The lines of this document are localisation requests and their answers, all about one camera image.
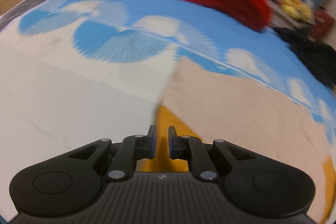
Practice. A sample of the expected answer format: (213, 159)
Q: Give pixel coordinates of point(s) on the beige and mustard jacket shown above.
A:
(293, 128)

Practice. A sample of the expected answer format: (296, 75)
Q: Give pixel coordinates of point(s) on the black clothes pile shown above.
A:
(318, 57)

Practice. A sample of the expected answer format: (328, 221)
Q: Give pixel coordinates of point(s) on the yellow plush toys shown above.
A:
(296, 9)

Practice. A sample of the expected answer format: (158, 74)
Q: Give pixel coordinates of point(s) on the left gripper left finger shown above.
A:
(125, 155)

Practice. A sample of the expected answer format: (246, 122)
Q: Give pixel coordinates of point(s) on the dark red spotted cushion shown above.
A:
(323, 24)

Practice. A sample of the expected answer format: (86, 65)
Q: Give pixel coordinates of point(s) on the blue patterned bed sheet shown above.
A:
(73, 71)

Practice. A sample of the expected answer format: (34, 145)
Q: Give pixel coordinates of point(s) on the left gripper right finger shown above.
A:
(192, 150)

